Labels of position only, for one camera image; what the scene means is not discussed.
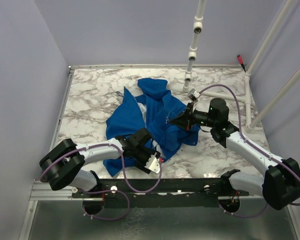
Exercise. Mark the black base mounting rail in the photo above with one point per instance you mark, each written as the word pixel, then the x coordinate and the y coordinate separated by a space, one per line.
pixel 169 193

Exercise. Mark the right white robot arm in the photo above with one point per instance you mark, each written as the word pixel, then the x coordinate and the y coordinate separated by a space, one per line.
pixel 279 183

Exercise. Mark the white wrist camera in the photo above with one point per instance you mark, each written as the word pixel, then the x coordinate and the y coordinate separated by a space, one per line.
pixel 194 96
pixel 153 164

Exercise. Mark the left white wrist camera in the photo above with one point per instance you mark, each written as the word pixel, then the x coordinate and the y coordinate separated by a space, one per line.
pixel 153 164

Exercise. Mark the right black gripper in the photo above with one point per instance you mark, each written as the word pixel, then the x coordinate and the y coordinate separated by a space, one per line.
pixel 185 120

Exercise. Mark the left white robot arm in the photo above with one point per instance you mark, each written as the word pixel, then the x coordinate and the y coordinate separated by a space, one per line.
pixel 62 166

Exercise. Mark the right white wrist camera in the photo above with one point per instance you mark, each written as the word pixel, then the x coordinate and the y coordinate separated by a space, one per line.
pixel 194 96

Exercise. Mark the blue jacket with white lining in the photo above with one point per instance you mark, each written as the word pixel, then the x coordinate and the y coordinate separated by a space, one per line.
pixel 153 110

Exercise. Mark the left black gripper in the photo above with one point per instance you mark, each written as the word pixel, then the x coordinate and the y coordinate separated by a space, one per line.
pixel 141 166

